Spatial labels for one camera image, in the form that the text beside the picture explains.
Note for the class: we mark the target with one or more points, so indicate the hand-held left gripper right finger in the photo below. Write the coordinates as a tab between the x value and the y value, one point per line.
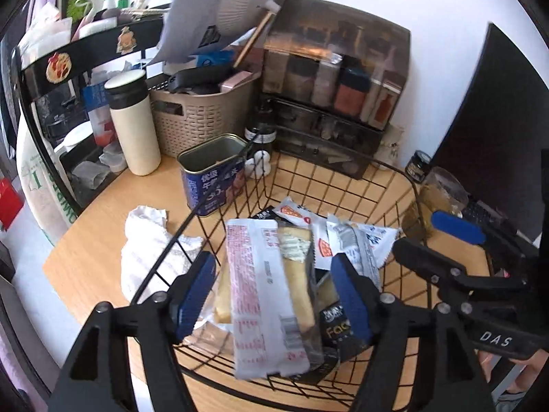
354	298

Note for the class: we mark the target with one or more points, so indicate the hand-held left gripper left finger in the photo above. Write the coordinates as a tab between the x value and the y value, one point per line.
195	298

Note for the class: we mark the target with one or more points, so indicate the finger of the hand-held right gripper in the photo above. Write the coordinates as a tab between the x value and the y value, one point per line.
429	261
457	226

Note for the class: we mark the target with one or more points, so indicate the bread packet with red print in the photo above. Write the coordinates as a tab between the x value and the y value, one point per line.
261	292

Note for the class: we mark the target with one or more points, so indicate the person's right hand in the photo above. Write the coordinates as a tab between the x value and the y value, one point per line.
532	369

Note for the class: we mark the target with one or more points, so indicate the black keyboard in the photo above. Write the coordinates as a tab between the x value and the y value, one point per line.
482	214

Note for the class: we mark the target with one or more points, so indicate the clear bread packet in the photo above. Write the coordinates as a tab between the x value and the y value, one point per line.
223	304

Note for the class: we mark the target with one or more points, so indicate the black face mask packet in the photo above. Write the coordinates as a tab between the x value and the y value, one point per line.
339	330

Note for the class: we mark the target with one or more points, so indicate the clear glass cup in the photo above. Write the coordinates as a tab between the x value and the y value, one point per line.
444	191

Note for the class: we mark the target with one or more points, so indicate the white blue snack packet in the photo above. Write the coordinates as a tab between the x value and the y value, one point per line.
381	240

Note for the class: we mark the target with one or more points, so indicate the grey white snack packet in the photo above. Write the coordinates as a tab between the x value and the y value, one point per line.
354	244

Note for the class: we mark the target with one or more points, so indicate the white sauce packet orange logo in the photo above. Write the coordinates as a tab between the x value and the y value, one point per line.
296	213
324	246

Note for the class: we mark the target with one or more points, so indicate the small dark jar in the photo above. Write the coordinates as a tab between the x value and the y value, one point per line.
417	166

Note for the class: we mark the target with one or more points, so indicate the white crumpled tissue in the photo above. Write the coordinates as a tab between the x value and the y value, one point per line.
141	249

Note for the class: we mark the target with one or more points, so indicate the black monitor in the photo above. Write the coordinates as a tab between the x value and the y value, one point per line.
506	137

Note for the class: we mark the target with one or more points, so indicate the blue luncheon meat tin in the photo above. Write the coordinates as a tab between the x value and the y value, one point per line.
210	184

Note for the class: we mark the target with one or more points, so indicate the small white figurine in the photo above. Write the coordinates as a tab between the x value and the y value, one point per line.
258	165

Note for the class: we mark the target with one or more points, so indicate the clear plastic small cups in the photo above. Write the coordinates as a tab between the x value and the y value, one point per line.
113	158

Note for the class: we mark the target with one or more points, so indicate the beige woven plastic basket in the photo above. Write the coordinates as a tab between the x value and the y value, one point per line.
197	120

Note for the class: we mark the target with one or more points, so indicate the cream thermos bottle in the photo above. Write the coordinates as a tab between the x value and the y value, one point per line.
135	128

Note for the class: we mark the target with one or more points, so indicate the dark dropper bottle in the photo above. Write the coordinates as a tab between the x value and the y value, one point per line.
259	124

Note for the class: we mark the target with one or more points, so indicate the brown transparent cosmetics organizer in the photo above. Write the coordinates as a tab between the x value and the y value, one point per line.
334	81

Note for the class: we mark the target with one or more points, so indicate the white green printed bag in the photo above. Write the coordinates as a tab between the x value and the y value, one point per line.
38	189

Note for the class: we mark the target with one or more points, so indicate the red box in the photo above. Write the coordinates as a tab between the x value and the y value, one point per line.
8	204

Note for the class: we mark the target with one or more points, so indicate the blue red carton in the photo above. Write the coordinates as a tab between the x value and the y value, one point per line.
98	107

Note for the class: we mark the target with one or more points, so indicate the pink box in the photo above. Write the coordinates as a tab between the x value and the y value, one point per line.
236	81

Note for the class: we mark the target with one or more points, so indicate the black shelf rack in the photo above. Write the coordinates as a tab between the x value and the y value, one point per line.
47	94

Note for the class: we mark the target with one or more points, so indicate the white paper sheets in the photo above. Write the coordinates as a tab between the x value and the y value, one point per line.
184	30

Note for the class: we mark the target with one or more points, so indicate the white round fan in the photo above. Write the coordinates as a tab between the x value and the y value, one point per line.
253	0

